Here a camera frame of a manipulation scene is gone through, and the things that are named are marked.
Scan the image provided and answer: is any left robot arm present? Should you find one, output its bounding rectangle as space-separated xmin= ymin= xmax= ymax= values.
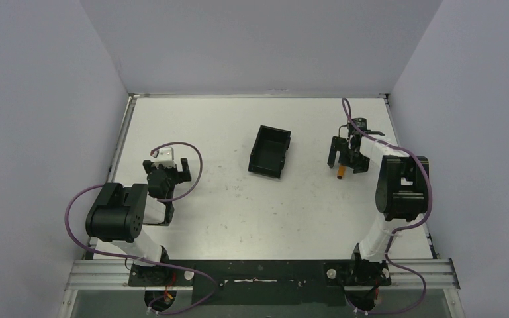
xmin=85 ymin=158 xmax=191 ymax=286

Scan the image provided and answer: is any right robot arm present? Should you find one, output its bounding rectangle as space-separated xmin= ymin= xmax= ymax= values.
xmin=327 ymin=118 xmax=429 ymax=286

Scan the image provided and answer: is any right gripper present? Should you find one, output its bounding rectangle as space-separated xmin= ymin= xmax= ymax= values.
xmin=328 ymin=136 xmax=369 ymax=174

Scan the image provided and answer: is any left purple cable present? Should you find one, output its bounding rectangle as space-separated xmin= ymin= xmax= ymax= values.
xmin=64 ymin=141 xmax=218 ymax=316

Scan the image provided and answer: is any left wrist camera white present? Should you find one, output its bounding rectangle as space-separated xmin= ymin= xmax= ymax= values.
xmin=151 ymin=147 xmax=176 ymax=168

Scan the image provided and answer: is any black plastic bin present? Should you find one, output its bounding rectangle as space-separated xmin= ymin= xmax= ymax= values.
xmin=248 ymin=125 xmax=291 ymax=179

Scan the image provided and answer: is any orange handle screwdriver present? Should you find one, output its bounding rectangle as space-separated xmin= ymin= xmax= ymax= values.
xmin=336 ymin=164 xmax=346 ymax=180

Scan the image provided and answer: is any aluminium rail frame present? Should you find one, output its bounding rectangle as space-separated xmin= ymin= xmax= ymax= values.
xmin=56 ymin=94 xmax=462 ymax=318

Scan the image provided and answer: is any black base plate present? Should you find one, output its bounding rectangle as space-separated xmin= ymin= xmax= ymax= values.
xmin=128 ymin=260 xmax=391 ymax=307

